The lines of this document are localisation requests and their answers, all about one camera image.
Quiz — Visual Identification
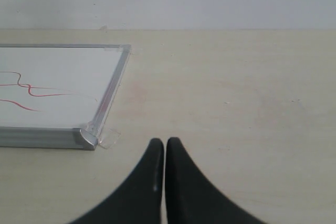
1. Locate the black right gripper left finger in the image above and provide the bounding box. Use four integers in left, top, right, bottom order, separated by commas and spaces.
72, 138, 164, 224

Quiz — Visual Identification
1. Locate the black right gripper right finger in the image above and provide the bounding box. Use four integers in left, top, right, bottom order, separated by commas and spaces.
165, 137, 263, 224

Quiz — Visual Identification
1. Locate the aluminium framed whiteboard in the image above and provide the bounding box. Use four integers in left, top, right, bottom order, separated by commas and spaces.
1, 44, 131, 151

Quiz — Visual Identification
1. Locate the clear tape front right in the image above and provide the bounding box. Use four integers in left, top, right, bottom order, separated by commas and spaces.
87, 123, 121, 150

